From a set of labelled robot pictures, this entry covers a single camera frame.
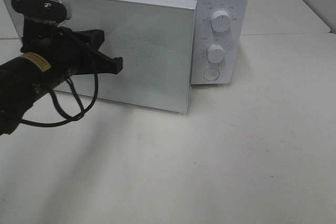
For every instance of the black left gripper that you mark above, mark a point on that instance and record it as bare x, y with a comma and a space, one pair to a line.
59, 45

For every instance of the white microwave door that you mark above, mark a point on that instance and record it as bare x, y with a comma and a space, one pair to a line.
153, 37

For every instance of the round door release button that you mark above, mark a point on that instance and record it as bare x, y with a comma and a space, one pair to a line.
211, 74

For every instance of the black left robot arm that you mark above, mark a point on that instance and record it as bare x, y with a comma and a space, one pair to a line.
26, 79

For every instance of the white upper power knob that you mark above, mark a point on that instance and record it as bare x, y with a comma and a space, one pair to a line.
220, 20

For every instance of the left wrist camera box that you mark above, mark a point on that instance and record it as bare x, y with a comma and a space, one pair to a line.
55, 11

